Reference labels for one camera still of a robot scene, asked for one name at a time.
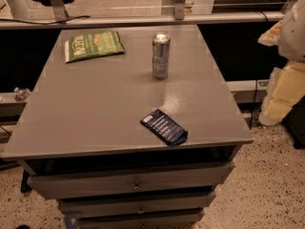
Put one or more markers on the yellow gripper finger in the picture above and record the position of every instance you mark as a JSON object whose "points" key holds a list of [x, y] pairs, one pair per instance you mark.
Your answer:
{"points": [[286, 87], [270, 37]]}

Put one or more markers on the silver blue redbull can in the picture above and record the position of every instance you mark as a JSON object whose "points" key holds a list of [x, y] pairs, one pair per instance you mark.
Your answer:
{"points": [[160, 55]]}

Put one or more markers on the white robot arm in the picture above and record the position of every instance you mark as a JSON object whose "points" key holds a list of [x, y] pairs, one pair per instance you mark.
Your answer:
{"points": [[291, 39]]}

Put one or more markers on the dark blue snack packet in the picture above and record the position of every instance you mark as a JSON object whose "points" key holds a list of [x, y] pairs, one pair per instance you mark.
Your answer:
{"points": [[164, 127]]}

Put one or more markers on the grey drawer cabinet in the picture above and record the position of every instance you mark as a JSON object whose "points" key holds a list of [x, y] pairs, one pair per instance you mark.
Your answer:
{"points": [[84, 117]]}

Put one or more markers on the bottom grey drawer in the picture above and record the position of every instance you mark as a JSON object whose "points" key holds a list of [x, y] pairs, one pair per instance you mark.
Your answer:
{"points": [[141, 221]]}

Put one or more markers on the grey drawer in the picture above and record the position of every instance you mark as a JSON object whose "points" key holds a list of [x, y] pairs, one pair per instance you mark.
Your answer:
{"points": [[136, 206], [141, 221], [131, 180]]}

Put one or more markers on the green snack bag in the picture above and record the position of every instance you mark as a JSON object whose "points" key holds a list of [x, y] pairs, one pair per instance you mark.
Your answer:
{"points": [[92, 45]]}

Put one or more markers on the middle grey drawer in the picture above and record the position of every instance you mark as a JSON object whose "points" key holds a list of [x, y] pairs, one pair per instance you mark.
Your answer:
{"points": [[136, 206]]}

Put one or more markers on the top grey drawer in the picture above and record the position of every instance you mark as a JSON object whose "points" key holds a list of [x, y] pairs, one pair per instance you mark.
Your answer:
{"points": [[131, 180]]}

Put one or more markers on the small crumpled foil object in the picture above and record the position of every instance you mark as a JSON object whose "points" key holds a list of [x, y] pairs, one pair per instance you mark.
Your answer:
{"points": [[21, 94]]}

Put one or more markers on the white pipe top left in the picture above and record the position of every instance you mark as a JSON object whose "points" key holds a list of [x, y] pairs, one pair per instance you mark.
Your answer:
{"points": [[19, 9]]}

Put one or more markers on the metal bracket on rail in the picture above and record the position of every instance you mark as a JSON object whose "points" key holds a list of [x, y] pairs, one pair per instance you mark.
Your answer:
{"points": [[179, 9]]}

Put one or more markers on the grey metal rail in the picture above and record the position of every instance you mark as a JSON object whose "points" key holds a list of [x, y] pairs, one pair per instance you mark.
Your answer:
{"points": [[84, 21]]}

